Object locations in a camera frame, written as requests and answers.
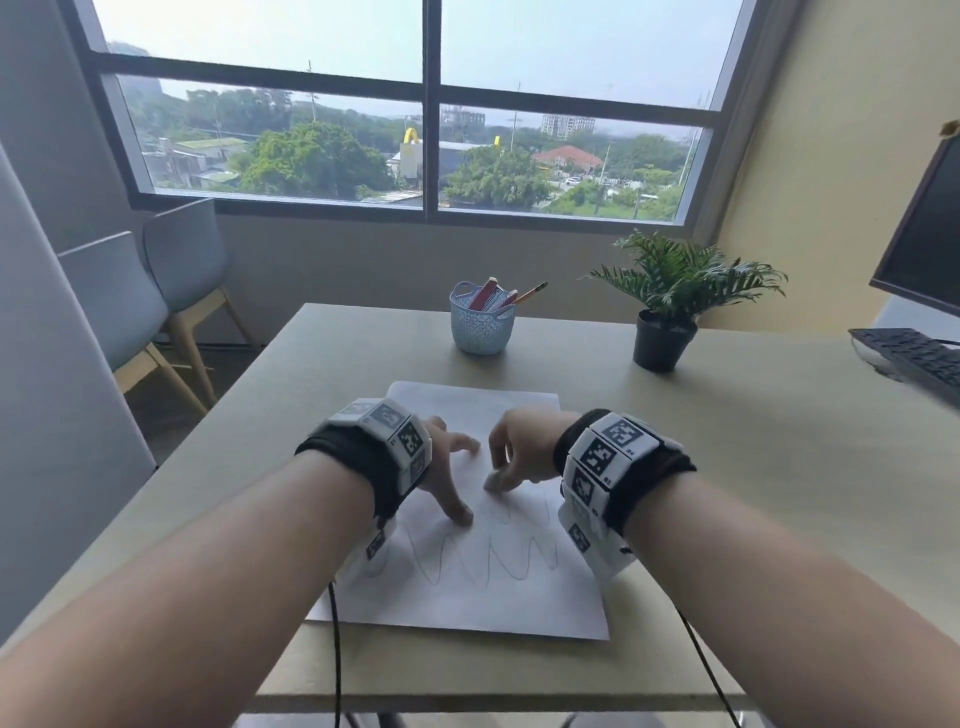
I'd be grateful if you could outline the person's left hand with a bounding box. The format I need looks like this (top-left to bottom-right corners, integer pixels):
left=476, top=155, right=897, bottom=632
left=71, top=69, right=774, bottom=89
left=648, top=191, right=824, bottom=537
left=414, top=416, right=482, bottom=526

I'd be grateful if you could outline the person's right hand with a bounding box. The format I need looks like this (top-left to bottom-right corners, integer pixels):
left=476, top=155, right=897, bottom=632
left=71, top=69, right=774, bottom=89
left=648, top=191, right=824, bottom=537
left=486, top=407, right=575, bottom=496

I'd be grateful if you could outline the white paper sheet with scribble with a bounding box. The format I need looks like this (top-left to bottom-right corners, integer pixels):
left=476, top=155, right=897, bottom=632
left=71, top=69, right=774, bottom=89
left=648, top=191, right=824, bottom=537
left=306, top=381, right=611, bottom=642

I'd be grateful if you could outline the person's right forearm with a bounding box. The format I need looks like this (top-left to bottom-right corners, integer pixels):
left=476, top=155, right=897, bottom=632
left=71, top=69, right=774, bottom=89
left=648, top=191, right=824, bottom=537
left=622, top=472, right=960, bottom=728

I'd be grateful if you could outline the person's left forearm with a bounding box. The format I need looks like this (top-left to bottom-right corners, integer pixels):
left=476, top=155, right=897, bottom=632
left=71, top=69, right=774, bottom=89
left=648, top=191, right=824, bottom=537
left=0, top=452, right=376, bottom=728

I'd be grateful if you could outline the left wrist marker tracker band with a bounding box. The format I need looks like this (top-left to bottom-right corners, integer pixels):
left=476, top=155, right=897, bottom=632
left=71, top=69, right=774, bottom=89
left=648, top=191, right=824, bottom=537
left=294, top=399, right=435, bottom=562

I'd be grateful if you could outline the wrist marker tracker band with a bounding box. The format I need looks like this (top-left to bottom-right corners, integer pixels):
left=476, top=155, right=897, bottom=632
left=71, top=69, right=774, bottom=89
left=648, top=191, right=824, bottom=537
left=294, top=399, right=435, bottom=562
left=553, top=408, right=699, bottom=579

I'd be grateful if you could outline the right wrist marker tracker band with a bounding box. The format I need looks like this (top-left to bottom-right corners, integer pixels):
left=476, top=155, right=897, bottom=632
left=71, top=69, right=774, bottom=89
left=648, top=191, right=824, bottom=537
left=553, top=408, right=699, bottom=579

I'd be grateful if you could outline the light blue woven basket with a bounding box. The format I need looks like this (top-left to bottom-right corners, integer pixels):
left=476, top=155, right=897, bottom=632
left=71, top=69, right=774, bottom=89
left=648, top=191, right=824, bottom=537
left=448, top=281, right=517, bottom=356

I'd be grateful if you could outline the black plant pot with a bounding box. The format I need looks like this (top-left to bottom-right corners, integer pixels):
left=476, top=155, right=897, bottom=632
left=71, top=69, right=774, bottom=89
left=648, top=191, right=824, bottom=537
left=633, top=309, right=699, bottom=374

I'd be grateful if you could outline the green fern plant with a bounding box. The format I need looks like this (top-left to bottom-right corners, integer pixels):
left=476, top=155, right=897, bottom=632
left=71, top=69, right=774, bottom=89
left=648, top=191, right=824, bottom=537
left=583, top=229, right=789, bottom=329

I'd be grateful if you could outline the grey framed window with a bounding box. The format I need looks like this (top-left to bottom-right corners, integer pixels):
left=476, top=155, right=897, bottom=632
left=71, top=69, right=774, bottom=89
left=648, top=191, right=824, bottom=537
left=58, top=0, right=798, bottom=228

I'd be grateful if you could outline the grey chair with wooden legs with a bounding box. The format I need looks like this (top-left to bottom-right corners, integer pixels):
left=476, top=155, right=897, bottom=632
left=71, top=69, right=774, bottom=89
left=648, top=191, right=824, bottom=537
left=57, top=231, right=209, bottom=418
left=142, top=198, right=261, bottom=408

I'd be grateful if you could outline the white partition panel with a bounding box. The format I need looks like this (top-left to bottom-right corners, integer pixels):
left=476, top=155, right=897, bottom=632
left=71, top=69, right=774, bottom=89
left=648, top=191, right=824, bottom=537
left=0, top=141, right=159, bottom=648

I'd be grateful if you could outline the black keyboard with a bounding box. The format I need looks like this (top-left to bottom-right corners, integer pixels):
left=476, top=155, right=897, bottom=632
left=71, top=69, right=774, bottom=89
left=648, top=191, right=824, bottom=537
left=849, top=327, right=960, bottom=411

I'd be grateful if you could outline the black computer monitor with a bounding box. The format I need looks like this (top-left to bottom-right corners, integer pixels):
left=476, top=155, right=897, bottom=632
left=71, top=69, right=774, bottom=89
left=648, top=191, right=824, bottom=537
left=869, top=118, right=960, bottom=318

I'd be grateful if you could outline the black cable of left tracker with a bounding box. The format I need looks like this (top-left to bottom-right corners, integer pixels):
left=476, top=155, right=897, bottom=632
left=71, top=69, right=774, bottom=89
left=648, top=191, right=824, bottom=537
left=327, top=525, right=387, bottom=728

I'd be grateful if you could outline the black cable of tracker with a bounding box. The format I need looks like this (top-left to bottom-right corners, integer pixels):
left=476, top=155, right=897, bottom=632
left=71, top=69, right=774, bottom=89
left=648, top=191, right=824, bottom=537
left=675, top=603, right=744, bottom=728
left=327, top=525, right=387, bottom=728

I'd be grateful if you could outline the black cable of right tracker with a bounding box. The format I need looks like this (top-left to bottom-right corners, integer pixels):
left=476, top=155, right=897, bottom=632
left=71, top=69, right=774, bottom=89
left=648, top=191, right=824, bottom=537
left=675, top=603, right=744, bottom=728

